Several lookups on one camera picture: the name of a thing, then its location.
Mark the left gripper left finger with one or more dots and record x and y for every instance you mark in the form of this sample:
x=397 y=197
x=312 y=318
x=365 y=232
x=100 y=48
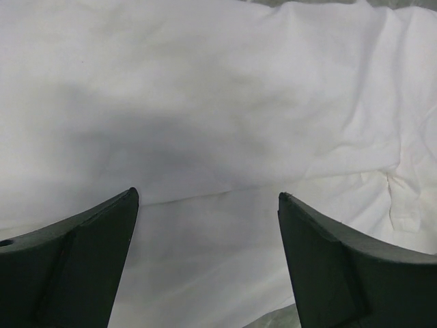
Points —
x=67 y=274

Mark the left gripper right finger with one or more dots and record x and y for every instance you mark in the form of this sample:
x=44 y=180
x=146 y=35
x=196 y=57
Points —
x=344 y=278

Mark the white printed t-shirt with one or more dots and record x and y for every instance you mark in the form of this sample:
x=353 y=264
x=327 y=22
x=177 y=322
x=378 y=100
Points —
x=210 y=109

